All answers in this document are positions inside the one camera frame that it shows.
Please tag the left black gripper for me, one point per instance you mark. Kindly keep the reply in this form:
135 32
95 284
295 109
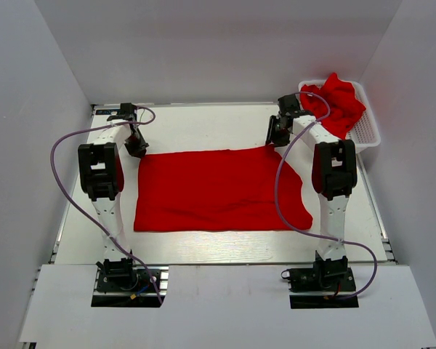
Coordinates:
140 149

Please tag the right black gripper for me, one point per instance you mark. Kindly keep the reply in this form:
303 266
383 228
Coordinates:
272 136

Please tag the red t shirt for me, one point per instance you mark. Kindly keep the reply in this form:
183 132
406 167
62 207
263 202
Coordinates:
237 190

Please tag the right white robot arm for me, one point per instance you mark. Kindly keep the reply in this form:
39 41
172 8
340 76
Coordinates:
334 169

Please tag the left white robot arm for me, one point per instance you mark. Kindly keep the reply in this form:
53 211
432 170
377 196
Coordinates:
102 176

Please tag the red shirts pile in basket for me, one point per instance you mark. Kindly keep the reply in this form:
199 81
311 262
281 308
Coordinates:
346 110

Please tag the blue label sticker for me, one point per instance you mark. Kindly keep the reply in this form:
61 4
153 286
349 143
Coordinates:
107 112

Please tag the white plastic basket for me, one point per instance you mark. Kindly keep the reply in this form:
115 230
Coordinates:
364 134

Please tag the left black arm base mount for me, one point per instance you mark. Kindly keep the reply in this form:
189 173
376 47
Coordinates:
123 284

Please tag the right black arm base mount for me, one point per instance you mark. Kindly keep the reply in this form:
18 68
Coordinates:
328 284

